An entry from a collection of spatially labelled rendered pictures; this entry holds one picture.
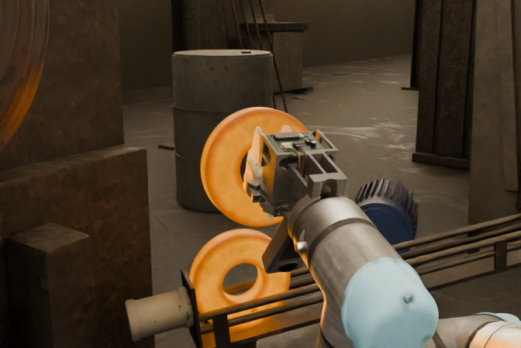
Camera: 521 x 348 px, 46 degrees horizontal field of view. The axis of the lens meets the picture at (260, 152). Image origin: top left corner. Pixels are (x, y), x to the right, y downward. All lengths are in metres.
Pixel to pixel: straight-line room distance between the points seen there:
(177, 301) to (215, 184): 0.22
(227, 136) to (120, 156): 0.32
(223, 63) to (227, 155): 2.53
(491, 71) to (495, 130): 0.28
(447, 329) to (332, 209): 0.16
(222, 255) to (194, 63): 2.47
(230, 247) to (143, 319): 0.16
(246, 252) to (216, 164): 0.20
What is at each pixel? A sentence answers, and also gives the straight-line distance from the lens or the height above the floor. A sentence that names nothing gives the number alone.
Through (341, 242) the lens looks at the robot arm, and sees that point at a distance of 0.54.
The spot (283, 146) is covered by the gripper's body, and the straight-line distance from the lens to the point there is 0.64.
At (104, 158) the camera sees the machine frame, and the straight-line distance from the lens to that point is 1.01.
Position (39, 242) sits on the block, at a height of 0.80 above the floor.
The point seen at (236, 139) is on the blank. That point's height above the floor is 0.94.
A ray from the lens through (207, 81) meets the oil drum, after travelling 3.29.
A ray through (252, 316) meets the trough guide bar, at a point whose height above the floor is 0.66.
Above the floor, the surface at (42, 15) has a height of 1.10.
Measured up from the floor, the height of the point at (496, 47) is 0.94.
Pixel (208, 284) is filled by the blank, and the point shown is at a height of 0.71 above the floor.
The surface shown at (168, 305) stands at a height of 0.69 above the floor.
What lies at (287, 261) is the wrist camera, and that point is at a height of 0.82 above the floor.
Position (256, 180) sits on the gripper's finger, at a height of 0.91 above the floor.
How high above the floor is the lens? 1.10
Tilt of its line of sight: 13 degrees down
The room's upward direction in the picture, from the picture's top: straight up
